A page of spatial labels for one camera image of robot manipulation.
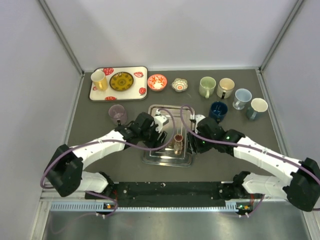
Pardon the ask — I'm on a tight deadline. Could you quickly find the metal tray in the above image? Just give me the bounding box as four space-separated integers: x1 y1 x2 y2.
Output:
142 104 193 168

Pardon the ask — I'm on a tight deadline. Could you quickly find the dark blue mug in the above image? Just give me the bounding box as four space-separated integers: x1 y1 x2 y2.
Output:
208 101 228 124

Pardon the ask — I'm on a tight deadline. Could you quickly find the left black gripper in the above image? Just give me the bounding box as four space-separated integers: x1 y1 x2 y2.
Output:
139 122 167 152

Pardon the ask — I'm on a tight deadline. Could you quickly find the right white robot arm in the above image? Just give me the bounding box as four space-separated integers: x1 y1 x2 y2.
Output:
188 114 320 212

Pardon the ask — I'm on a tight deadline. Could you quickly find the cream speckled mug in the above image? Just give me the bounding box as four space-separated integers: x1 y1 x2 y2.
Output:
216 78 235 99

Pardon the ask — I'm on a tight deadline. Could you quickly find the yellow mug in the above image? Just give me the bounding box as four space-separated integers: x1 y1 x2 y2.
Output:
90 69 108 91

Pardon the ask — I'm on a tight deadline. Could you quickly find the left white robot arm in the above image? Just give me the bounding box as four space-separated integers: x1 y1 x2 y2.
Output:
44 112 169 199

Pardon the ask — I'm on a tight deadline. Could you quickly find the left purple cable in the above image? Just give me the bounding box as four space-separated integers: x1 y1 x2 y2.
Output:
40 107 177 189

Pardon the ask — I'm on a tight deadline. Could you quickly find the strawberry pattern tray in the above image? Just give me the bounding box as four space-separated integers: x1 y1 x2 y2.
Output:
89 66 148 102

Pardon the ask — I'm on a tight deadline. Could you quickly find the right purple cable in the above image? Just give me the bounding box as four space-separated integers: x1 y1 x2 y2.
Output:
179 104 320 186

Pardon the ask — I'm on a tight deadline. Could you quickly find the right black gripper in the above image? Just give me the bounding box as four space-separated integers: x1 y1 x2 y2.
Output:
187 128 216 155

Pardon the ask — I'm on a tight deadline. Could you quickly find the grey cable duct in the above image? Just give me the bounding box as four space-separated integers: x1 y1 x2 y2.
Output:
50 196 250 213

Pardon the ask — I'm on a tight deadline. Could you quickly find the grey blue mug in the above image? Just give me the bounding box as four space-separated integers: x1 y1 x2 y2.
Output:
246 98 269 121

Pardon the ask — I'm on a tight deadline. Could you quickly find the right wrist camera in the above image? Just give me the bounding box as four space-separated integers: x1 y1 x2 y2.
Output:
189 114 206 129

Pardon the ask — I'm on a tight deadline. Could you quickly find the small flower shaped bowl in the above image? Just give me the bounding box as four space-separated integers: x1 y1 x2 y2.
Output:
171 78 188 93

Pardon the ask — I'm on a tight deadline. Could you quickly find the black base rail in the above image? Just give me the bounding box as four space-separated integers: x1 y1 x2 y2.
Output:
84 181 253 208

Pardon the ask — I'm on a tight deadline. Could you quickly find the red patterned bowl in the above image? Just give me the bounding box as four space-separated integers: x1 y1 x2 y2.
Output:
147 74 168 92

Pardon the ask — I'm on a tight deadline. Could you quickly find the pale blue footed mug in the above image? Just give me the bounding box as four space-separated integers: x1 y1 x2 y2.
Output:
232 88 252 110

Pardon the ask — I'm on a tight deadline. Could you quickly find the dark red brown mug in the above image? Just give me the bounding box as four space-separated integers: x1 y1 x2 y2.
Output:
173 133 184 155

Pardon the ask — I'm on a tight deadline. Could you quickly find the lilac mug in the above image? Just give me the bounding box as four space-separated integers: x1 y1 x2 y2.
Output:
108 104 128 125

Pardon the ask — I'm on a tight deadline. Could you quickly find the yellow patterned plate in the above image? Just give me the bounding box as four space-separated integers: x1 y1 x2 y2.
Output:
109 71 134 92

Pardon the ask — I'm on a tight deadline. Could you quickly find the purple cable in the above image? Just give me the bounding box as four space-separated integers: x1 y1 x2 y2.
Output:
179 104 320 186
40 107 177 189

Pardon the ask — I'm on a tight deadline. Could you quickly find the light green mug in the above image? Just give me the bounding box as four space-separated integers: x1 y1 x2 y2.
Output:
199 76 217 99

